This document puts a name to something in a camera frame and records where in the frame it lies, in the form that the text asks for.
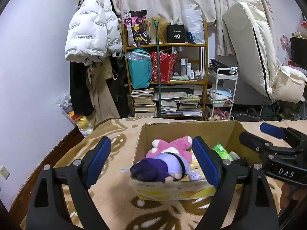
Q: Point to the green tissue pack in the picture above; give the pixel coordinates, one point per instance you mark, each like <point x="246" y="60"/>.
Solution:
<point x="222" y="152"/>

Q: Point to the wooden shelf unit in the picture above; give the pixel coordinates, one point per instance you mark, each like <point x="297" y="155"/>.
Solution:
<point x="203" y="65"/>

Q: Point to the cream folded mattress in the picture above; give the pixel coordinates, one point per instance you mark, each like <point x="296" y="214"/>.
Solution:
<point x="252" y="40"/>

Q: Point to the purple haired plush doll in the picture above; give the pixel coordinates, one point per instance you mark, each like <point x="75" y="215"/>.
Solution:
<point x="165" y="167"/>

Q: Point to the pink fan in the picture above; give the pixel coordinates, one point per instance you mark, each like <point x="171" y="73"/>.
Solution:
<point x="285" y="43"/>

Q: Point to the bag of plush toys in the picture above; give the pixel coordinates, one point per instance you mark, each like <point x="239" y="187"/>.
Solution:
<point x="82" y="123"/>

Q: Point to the black box with 40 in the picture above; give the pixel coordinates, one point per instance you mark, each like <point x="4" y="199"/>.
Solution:
<point x="175" y="33"/>

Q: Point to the teal shopping bag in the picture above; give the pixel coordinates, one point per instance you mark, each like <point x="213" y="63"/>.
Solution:
<point x="140" y="68"/>

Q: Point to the pink plush bear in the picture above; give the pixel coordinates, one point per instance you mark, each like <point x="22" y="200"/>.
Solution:
<point x="181" y="146"/>

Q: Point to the white puffer jacket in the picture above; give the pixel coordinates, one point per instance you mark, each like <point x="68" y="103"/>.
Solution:
<point x="93" y="33"/>

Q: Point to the beige hanging coat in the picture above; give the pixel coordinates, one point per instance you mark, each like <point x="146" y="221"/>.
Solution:
<point x="100" y="95"/>

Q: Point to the white wall socket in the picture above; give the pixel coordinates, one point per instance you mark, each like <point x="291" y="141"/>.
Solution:
<point x="4" y="172"/>

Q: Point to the purple black printed bag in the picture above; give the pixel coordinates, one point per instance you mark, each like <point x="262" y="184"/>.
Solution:
<point x="135" y="26"/>

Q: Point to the red gift bag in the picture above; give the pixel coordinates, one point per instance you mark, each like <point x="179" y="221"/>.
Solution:
<point x="167" y="61"/>

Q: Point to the white plastic bag on shelf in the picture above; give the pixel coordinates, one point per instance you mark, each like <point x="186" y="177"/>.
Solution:
<point x="194" y="26"/>

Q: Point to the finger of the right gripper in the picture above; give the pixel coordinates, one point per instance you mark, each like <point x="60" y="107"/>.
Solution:
<point x="289" y="135"/>
<point x="254" y="141"/>

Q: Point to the white bottle on shelf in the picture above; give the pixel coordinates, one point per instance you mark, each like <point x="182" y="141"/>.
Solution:
<point x="183" y="67"/>

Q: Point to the black Face packet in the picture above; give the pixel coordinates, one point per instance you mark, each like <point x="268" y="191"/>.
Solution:
<point x="241" y="162"/>

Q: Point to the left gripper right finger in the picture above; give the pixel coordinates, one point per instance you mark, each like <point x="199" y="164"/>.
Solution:
<point x="256" y="207"/>

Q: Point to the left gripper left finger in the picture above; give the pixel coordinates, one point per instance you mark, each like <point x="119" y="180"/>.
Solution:
<point x="48" y="209"/>

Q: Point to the cardboard box with yellow print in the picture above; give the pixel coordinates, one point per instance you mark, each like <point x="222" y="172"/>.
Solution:
<point x="175" y="138"/>

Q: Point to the white rolling cart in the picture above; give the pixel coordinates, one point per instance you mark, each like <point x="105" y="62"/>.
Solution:
<point x="220" y="97"/>

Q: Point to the blonde wig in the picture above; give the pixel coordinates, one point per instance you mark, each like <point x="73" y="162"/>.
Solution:
<point x="149" y="26"/>

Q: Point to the green pole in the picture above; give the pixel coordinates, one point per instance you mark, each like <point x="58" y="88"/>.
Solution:
<point x="156" y="25"/>

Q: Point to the yellow plush toy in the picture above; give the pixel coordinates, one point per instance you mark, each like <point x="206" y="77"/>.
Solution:
<point x="196" y="172"/>

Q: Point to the stack of books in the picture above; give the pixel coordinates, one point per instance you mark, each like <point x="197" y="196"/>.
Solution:
<point x="143" y="103"/>

